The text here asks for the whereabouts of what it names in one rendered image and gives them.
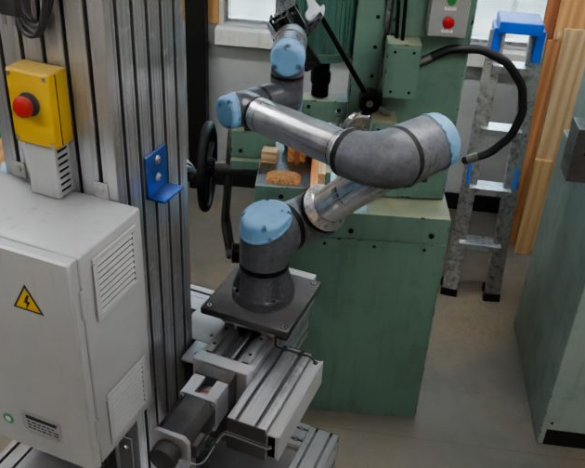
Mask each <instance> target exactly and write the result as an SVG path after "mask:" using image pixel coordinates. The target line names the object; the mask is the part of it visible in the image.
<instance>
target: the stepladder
mask: <svg viewBox="0 0 585 468"><path fill-rule="evenodd" d="M506 33H509V34H519V35H529V36H528V42H527V47H526V57H525V62H518V61H513V64H514V65H515V67H516V68H517V70H519V72H520V74H521V75H522V77H523V79H524V81H525V83H526V91H527V111H526V118H525V120H524V121H523V123H522V125H521V127H520V129H519V131H518V133H517V134H516V136H515V137H514V138H513V140H512V141H511V142H510V148H509V153H508V159H507V163H506V169H505V175H504V180H503V183H500V182H491V181H483V180H478V177H479V172H480V167H481V162H482V160H480V161H478V162H472V163H467V164H465V165H464V170H463V176H462V181H461V190H460V195H459V200H458V205H457V210H456V215H455V220H454V225H453V230H452V235H451V241H450V246H449V250H448V260H447V265H446V270H445V275H444V276H442V277H441V281H440V285H441V290H440V294H444V295H448V296H453V297H456V296H457V291H458V288H457V286H458V281H459V276H460V272H461V267H462V258H463V253H464V249H467V250H475V251H482V252H490V253H491V255H490V260H489V265H488V271H487V280H486V282H483V283H482V288H481V289H482V291H483V296H482V298H483V301H490V302H499V301H500V298H501V295H500V291H501V282H502V277H503V271H504V267H505V261H506V256H507V251H508V246H509V240H510V236H511V231H512V225H513V221H514V211H515V205H516V201H517V195H518V190H519V186H520V180H521V175H522V170H523V165H524V159H525V155H526V150H527V141H528V135H529V130H530V125H531V120H532V114H533V110H534V105H535V99H536V95H537V89H538V84H539V78H540V69H541V64H542V60H543V54H544V49H545V44H546V39H547V33H546V31H545V29H544V23H543V21H542V19H541V16H540V14H534V13H524V12H513V11H503V10H500V11H498V14H497V18H496V19H494V20H493V21H492V26H491V29H490V30H489V36H488V40H487V47H489V48H491V49H493V50H495V51H497V52H499V53H500V54H502V53H503V48H504V43H505V38H506ZM499 73H508V71H507V70H506V69H505V68H504V67H503V66H502V65H500V64H499V63H498V62H496V61H494V60H492V59H490V58H487V57H485V60H484V65H483V70H482V75H481V80H480V86H479V90H478V95H477V101H476V105H475V111H474V119H473V125H472V130H471V135H470V140H469V145H468V150H467V155H470V154H473V153H476V152H480V151H483V150H484V147H485V143H486V138H487V136H493V137H504V136H505V135H506V134H507V133H508V131H509V130H510V128H511V126H512V125H511V124H507V123H491V122H490V121H489V119H490V114H491V110H492V105H493V100H494V96H495V91H496V85H497V81H498V76H499ZM508 74H510V73H508ZM475 194H480V195H488V196H496V197H500V206H499V211H498V217H497V222H496V227H495V233H494V238H490V237H483V236H476V235H467V234H468V229H469V224H470V219H471V214H472V210H473V205H474V200H475Z"/></svg>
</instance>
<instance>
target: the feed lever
mask: <svg viewBox="0 0 585 468"><path fill-rule="evenodd" d="M321 23H322V24H323V26H324V28H325V30H326V31H327V33H328V35H329V36H330V38H331V40H332V41H333V43H334V45H335V47H336V48H337V50H338V52H339V54H340V55H341V57H342V59H343V61H344V63H345V65H346V67H347V68H348V70H349V71H350V73H351V74H352V76H353V78H354V80H355V81H356V83H357V85H358V87H359V89H360V91H361V92H360V93H359V96H358V105H359V107H360V109H361V110H362V111H363V112H365V113H374V112H376V111H378V112H380V113H381V114H382V115H384V116H391V113H390V112H389V111H387V110H386V109H384V108H383V107H382V106H380V105H381V100H380V95H379V93H378V91H377V90H376V89H374V88H370V87H369V88H365V87H364V85H363V83H362V82H361V81H360V79H359V77H358V75H357V73H356V71H355V69H354V68H353V66H352V64H351V62H350V61H349V59H348V57H347V55H346V54H345V52H344V50H343V49H342V47H341V45H340V43H339V42H338V40H337V38H336V36H335V35H334V33H333V31H332V29H331V27H330V25H329V23H328V22H327V21H326V19H325V17H324V16H323V19H322V21H321Z"/></svg>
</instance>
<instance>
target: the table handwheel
mask: <svg viewBox="0 0 585 468"><path fill-rule="evenodd" d="M208 144H209V150H208ZM207 151H208V154H207ZM257 172H258V170H247V169H232V168H230V164H227V163H225V162H218V161H217V133H216V128H215V124H214V123H213V122H212V121H207V122H206V123H205V124H204V125H203V127H202V130H201V137H200V143H199V150H198V160H197V198H198V204H199V207H200V209H201V210H202V211H203V212H208V211H209V210H210V208H211V206H212V203H213V199H214V195H215V181H216V173H221V174H235V175H250V176H257Z"/></svg>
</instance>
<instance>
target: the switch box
mask: <svg viewBox="0 0 585 468"><path fill-rule="evenodd" d="M470 5H471V0H457V2H456V4H455V5H454V6H449V5H448V3H447V0H429V3H428V10H427V17H426V23H425V30H426V33H427V35H428V36H441V37H456V38H464V37H465V33H466V28H467V22H468V17H469V11H470ZM445 7H456V11H455V10H445ZM447 17H451V18H453V19H454V22H455V23H454V26H453V27H452V28H450V29H447V30H453V33H451V32H441V29H446V28H445V27H444V26H443V20H444V19H445V18H447Z"/></svg>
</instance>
